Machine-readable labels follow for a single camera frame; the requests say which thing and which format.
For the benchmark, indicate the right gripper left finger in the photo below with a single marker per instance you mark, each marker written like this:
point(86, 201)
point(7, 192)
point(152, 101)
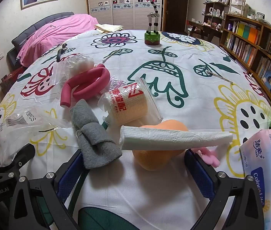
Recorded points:
point(54, 188)

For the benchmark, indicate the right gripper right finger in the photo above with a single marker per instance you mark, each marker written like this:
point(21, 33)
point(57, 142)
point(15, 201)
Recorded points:
point(246, 211)

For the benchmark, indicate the clear barcode plastic bag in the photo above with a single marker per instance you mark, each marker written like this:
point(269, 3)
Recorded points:
point(32, 125)

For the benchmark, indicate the grey felt cloth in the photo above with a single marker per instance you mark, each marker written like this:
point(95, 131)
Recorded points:
point(97, 147)

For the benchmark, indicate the white paper towel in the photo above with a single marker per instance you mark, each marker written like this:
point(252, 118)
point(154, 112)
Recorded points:
point(152, 139)

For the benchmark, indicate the orange makeup sponge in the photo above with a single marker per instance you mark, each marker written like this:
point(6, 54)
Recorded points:
point(154, 160)

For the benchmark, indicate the pink foam tube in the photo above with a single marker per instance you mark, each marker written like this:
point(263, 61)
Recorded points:
point(85, 85)

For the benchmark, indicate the cotton swabs plastic bag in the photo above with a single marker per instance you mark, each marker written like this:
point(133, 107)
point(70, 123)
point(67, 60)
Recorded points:
point(71, 66)

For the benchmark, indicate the pink flower sponge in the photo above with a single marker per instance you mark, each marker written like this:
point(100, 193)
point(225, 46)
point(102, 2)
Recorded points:
point(209, 157)

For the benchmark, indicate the red box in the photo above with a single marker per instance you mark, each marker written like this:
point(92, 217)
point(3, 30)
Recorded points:
point(8, 80)

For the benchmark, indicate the floral bed sheet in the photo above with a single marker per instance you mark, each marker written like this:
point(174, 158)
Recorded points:
point(192, 81)

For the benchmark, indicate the dark bed headboard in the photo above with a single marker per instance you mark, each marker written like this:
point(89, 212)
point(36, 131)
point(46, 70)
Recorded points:
point(22, 38)

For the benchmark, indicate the wooden cotton swab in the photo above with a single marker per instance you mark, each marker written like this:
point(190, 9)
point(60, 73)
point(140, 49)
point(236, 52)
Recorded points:
point(220, 77)

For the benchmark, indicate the wooden bookshelf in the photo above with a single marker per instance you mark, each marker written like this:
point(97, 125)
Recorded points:
point(248, 41)

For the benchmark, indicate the pink blanket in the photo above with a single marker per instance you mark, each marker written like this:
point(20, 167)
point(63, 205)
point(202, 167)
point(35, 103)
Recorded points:
point(53, 34)

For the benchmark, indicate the folded cream towel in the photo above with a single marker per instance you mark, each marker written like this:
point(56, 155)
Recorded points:
point(108, 28)

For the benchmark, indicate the wooden desk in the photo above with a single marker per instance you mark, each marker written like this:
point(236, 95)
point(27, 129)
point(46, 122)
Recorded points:
point(203, 31)

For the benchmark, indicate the striped giraffe toy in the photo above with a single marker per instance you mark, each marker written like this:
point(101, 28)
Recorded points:
point(152, 36)

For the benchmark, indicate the white sliding wardrobe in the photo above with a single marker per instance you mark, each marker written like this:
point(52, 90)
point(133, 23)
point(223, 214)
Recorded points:
point(131, 14)

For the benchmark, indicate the dark wooden door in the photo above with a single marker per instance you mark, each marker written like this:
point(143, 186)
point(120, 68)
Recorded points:
point(175, 16)

